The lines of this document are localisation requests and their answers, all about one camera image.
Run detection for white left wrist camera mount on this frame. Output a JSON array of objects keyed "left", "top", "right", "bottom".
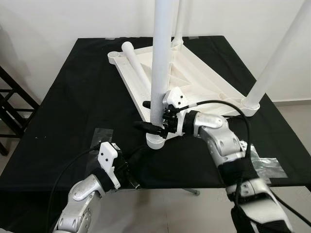
[{"left": 97, "top": 141, "right": 121, "bottom": 190}]

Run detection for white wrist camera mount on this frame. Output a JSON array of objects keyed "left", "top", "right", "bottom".
[
  {"left": 97, "top": 141, "right": 121, "bottom": 190},
  {"left": 162, "top": 87, "right": 188, "bottom": 136}
]

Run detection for white plastic children table top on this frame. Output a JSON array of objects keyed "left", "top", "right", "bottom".
[{"left": 107, "top": 38, "right": 263, "bottom": 150}]

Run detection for black tablecloth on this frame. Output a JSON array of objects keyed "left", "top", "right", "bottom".
[{"left": 0, "top": 35, "right": 311, "bottom": 231}]

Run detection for black round stool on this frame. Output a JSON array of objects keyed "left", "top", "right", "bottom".
[{"left": 0, "top": 66, "right": 39, "bottom": 156}]

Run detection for clear tape strip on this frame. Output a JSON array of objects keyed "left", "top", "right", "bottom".
[
  {"left": 238, "top": 141, "right": 287, "bottom": 185},
  {"left": 92, "top": 127, "right": 115, "bottom": 144}
]

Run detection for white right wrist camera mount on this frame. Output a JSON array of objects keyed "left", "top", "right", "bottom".
[{"left": 162, "top": 87, "right": 188, "bottom": 136}]

